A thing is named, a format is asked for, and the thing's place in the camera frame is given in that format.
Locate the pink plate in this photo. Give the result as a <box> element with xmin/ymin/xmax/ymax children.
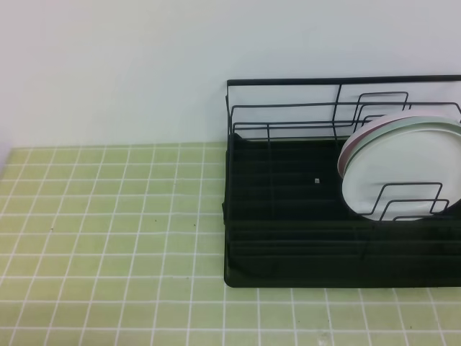
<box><xmin>337</xmin><ymin>110</ymin><xmax>460</xmax><ymax>177</ymax></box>

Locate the white round plate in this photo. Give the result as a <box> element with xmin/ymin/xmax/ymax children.
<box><xmin>342</xmin><ymin>124</ymin><xmax>460</xmax><ymax>221</ymax></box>

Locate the mint green plate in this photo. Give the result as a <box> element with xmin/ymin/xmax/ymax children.
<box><xmin>345</xmin><ymin>117</ymin><xmax>460</xmax><ymax>173</ymax></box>

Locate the black wire dish rack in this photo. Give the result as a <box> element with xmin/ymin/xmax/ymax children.
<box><xmin>223</xmin><ymin>74</ymin><xmax>460</xmax><ymax>288</ymax></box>

